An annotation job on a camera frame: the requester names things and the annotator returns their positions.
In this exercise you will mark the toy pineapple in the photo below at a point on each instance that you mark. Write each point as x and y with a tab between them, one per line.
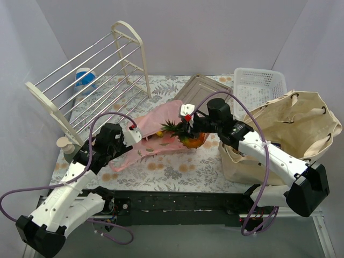
186	139

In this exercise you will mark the white plastic basket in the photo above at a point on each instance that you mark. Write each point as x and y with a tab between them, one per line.
255	87

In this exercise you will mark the grey soap dispenser bottle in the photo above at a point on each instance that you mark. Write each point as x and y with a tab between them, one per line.
69	149

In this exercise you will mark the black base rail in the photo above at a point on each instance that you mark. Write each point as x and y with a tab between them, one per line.
138	208

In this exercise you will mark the steel tray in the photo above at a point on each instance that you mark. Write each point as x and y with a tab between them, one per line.
198	88

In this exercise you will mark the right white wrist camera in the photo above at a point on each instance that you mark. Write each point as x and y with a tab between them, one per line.
186	112

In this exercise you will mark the blue white container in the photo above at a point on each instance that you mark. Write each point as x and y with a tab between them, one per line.
83	83

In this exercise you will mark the toy banana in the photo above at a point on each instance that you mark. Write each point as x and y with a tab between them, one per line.
160	133

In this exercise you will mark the floral table mat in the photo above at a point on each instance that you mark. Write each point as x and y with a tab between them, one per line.
193	170

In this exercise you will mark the beige canvas tote bag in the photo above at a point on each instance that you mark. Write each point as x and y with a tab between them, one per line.
299	121

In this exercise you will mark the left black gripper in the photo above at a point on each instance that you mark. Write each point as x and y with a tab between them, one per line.
124	147

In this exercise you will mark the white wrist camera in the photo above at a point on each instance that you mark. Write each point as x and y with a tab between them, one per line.
132	137
186	112

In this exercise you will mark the pink plastic grocery bag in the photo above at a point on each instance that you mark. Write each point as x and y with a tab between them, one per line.
151	144

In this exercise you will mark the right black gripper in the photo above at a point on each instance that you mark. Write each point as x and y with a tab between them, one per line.
190	127

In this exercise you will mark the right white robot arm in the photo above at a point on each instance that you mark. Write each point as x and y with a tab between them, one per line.
305	185

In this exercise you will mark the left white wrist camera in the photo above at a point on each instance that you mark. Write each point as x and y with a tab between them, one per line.
132	137

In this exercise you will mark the aluminium frame rail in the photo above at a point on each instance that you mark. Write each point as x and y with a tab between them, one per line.
317	216

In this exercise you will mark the cream metal shoe rack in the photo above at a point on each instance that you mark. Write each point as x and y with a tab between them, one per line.
109	75

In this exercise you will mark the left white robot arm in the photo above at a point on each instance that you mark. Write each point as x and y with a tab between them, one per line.
47	227

